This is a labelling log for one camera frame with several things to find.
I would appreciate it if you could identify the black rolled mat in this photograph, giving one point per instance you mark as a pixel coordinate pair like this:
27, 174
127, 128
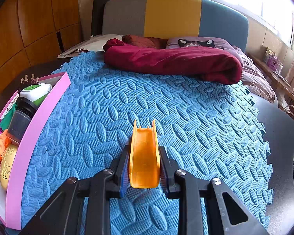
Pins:
100, 14

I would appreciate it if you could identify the blue foam puzzle mat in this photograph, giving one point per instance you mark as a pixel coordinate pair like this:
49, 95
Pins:
186, 117

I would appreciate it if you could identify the maroon pillow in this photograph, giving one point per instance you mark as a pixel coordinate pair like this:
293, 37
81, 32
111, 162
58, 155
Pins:
142, 41

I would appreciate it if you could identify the grey jar with black lid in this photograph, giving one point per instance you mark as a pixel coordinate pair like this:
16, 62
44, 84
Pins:
19, 124

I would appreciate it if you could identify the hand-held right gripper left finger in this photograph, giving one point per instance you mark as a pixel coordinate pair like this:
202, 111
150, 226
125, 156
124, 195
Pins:
125, 176

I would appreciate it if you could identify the purple gift box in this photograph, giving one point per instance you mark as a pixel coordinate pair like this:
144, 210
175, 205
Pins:
272, 60

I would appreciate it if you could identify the white green toy box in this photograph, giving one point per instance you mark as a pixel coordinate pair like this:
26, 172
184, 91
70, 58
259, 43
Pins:
36, 91

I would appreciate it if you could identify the wooden side desk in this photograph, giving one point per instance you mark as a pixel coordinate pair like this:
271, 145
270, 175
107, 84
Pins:
279, 83

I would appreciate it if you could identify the green toy mould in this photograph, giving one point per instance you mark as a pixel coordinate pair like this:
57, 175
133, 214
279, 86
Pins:
7, 120

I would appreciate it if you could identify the pink cardboard box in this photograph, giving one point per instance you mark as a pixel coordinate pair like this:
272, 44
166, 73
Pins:
27, 151

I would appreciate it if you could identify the maroon blanket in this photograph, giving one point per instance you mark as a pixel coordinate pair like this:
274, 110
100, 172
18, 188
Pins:
176, 61

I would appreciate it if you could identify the orange toy blocks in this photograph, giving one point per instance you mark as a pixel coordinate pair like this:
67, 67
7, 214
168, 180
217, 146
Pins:
1, 144

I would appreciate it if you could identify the yellow oval case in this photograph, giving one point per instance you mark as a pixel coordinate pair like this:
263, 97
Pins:
7, 166

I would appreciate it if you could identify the grey yellow blue headboard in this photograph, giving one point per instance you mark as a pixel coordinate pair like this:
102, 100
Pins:
171, 14

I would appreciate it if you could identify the white tote bag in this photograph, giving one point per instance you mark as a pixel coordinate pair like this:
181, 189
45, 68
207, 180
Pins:
93, 45

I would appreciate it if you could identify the purple cat pillow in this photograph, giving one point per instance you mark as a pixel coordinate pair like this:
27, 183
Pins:
198, 42

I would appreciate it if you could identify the brown wooden peg brush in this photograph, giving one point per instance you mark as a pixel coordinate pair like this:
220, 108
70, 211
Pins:
23, 85

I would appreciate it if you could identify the window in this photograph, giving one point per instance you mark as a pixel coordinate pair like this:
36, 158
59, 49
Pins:
254, 2

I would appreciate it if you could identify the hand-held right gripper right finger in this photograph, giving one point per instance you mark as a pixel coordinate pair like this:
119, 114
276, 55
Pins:
163, 176

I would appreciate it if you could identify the wooden wardrobe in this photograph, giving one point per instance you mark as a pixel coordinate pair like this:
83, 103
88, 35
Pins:
34, 24

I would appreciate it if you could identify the pink bed quilt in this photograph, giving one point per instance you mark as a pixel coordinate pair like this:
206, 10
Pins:
254, 78

